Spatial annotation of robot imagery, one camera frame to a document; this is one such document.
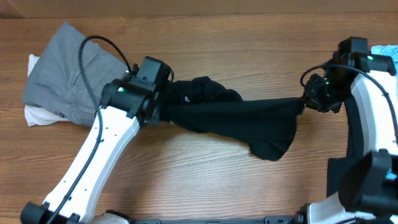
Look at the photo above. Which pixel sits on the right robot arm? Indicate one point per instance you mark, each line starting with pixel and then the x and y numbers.
pixel 371 80

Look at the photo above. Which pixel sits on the black t-shirt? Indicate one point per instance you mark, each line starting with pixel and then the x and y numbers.
pixel 205 106

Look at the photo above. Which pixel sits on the white folded cloth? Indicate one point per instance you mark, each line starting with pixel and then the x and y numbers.
pixel 34 115

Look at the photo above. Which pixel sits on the light blue t-shirt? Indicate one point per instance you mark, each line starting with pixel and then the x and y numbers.
pixel 386 50

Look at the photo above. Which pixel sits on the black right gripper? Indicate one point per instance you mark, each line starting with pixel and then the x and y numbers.
pixel 312 99

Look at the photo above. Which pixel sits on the black garment in pile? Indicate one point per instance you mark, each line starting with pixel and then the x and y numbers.
pixel 351 149

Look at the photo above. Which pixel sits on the grey folded trousers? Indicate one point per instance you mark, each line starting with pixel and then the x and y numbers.
pixel 55 82

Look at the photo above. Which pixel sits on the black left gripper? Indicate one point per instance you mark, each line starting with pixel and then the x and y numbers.
pixel 155 118

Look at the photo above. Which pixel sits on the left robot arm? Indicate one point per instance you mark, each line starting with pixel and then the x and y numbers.
pixel 125 106

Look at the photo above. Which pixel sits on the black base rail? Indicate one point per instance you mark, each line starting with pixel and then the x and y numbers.
pixel 112 218

